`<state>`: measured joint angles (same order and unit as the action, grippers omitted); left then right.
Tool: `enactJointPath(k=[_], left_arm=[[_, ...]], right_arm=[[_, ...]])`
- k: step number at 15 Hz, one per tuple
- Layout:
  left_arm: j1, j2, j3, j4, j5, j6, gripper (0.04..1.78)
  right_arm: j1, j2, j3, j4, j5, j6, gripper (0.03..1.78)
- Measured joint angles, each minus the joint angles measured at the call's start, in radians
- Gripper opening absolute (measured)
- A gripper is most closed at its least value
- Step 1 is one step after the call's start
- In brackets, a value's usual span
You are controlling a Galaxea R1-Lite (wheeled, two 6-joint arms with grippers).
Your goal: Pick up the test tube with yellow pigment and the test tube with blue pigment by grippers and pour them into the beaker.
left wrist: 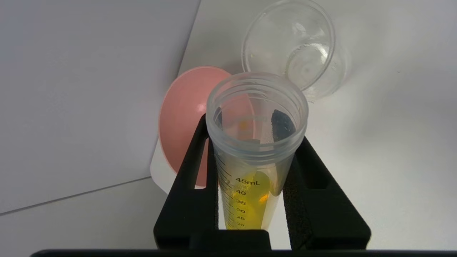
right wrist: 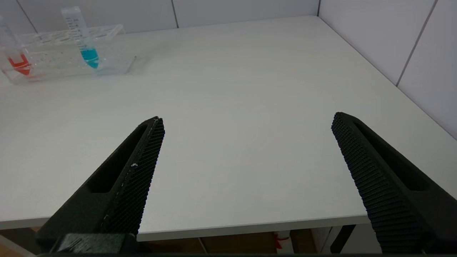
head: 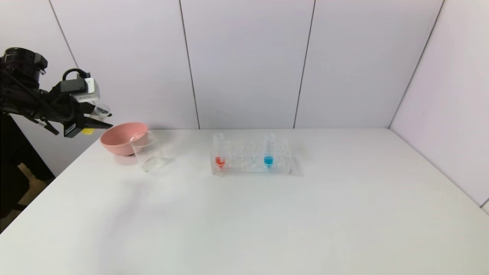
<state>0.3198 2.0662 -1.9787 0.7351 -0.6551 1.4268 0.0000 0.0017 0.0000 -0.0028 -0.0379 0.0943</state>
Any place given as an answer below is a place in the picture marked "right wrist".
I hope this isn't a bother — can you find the black table leg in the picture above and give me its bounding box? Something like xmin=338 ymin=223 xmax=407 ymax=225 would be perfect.
xmin=330 ymin=225 xmax=357 ymax=254

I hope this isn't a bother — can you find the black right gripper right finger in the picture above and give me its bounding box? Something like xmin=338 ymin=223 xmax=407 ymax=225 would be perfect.
xmin=331 ymin=112 xmax=457 ymax=254

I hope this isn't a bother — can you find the test tube with red pigment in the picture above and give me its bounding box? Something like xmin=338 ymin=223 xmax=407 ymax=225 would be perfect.
xmin=0 ymin=16 xmax=32 ymax=76

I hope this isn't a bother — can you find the clear plastic test tube rack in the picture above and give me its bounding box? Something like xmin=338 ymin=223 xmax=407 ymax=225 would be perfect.
xmin=0 ymin=24 xmax=136 ymax=85

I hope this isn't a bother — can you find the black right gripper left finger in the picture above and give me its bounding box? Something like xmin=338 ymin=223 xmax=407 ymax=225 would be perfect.
xmin=36 ymin=116 xmax=165 ymax=250

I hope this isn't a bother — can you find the test tube with blue pigment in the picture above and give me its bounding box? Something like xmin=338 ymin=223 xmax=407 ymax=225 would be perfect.
xmin=61 ymin=6 xmax=100 ymax=69

